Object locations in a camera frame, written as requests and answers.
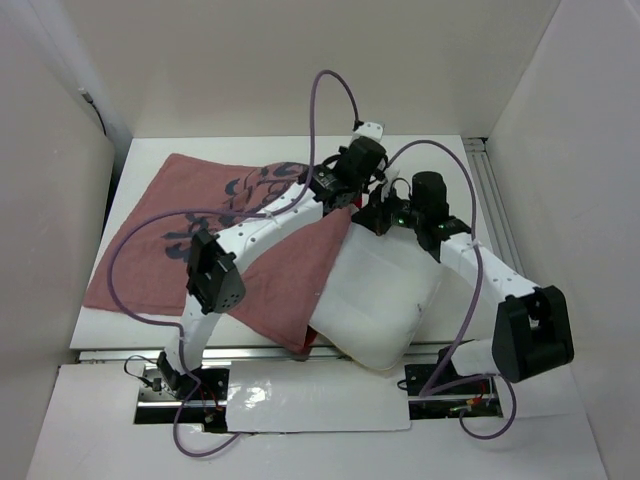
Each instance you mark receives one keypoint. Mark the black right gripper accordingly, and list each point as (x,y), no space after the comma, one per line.
(366,217)

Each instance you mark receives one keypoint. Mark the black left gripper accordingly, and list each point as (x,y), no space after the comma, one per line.
(366,184)

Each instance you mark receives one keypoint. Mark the white pillow with yellow edge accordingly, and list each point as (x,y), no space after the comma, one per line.
(375,296)

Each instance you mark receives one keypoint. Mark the pink and red pillowcase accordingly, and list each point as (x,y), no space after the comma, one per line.
(283,285)

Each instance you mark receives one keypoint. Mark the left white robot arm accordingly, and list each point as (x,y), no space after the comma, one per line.
(217,262)

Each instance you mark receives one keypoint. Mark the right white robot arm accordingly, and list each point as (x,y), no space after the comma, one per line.
(531,333)

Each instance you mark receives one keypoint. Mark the white glossy cover plate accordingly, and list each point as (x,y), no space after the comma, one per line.
(330,396)

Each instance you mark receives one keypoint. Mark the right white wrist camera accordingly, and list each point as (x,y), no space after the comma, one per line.
(391,175)

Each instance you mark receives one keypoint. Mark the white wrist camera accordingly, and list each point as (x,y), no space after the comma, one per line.
(369,129)
(391,175)

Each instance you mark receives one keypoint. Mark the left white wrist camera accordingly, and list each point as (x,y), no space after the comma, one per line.
(369,129)

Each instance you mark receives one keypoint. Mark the aluminium frame right side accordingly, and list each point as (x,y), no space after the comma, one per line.
(499,230)

